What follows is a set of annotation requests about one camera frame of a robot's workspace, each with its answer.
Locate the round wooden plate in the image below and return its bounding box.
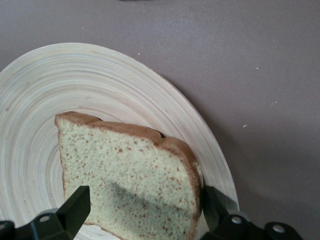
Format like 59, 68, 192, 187
0, 42, 241, 240

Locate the slice of brown bread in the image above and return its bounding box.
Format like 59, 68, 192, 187
54, 111, 205, 240

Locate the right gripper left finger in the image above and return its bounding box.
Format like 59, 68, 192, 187
0, 185, 91, 240

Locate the brown table cover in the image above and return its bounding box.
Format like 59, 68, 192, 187
0, 0, 320, 240

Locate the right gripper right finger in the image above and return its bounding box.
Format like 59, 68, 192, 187
202, 185, 305, 240

